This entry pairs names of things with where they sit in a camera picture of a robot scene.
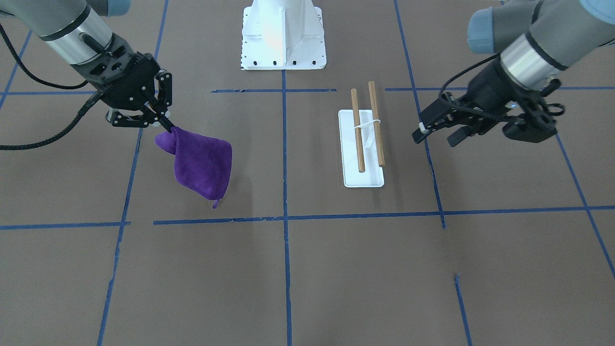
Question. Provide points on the purple microfiber towel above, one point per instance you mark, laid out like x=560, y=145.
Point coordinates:
x=202, y=163

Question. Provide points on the wooden rack rod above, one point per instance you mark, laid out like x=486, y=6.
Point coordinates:
x=376, y=116
x=356, y=119

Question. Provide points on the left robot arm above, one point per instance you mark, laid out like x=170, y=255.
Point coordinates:
x=529, y=43

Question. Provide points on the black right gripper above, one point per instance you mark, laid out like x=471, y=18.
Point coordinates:
x=163, y=89

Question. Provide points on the white rack base tray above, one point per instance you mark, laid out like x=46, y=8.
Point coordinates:
x=373, y=177

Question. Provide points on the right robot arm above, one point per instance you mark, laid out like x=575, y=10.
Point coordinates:
x=63, y=25

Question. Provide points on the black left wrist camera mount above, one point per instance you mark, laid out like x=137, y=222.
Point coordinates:
x=537, y=121

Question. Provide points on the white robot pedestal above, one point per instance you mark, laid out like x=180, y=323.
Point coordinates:
x=283, y=35

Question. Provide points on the wooden rack rod upper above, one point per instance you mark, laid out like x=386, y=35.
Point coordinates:
x=376, y=116

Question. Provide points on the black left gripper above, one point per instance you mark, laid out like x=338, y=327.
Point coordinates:
x=486, y=84

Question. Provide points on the wooden rack rod lower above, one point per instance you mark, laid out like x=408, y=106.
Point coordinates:
x=356, y=119

